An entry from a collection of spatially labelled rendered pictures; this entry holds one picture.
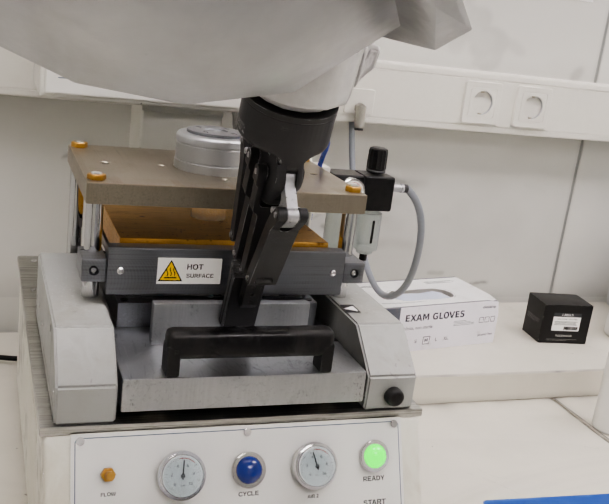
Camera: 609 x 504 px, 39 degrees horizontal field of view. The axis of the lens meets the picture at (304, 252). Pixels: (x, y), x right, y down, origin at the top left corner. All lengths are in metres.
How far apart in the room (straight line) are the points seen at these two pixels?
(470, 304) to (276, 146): 0.78
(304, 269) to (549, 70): 0.88
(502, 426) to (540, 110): 0.57
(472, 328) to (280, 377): 0.68
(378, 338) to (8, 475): 0.45
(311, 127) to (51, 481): 0.35
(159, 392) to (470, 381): 0.66
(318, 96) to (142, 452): 0.33
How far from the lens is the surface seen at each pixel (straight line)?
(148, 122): 1.04
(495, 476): 1.14
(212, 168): 0.86
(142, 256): 0.80
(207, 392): 0.76
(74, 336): 0.75
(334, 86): 0.64
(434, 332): 1.36
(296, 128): 0.65
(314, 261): 0.84
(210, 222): 0.89
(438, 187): 1.55
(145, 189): 0.79
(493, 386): 1.34
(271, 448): 0.79
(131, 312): 0.83
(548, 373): 1.38
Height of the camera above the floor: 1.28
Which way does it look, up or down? 16 degrees down
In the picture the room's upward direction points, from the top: 7 degrees clockwise
